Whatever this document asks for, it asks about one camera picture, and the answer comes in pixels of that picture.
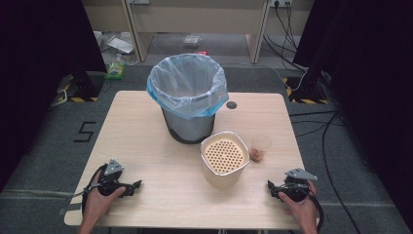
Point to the beige container with perforated strainer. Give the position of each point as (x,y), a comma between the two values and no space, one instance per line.
(224,162)

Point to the green packet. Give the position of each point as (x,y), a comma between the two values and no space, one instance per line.
(115,71)

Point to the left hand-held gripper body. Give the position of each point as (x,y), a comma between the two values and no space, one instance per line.
(112,182)

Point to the small red thing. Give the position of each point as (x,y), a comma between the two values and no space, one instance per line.
(202,53)

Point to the clear plastic packet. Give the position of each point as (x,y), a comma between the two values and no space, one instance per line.
(191,40)

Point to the person's left hand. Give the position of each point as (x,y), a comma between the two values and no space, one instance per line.
(95,204)

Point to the light wooden desk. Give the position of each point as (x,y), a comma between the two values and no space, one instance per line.
(198,16)

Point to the white paper sheet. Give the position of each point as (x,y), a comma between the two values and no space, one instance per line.
(120,45)

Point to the person's right hand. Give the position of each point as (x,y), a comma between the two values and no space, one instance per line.
(303,209)

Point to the grey trash bin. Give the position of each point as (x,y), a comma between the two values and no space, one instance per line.
(190,126)

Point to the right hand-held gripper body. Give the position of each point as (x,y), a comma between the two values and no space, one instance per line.
(297,190)

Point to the clear plastic cup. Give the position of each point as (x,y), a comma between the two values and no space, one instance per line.
(262,144)

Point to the black dark curtain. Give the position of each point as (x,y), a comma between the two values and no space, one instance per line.
(39,65)
(370,81)

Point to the brown food scraps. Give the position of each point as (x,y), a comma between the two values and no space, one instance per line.
(256,155)

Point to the white wall socket with plugs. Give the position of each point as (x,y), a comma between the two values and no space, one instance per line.
(281,3)

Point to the black stand base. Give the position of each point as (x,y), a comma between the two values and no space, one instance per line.
(308,84)
(85,84)

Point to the pale blue bin bag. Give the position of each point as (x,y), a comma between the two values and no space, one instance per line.
(186,83)

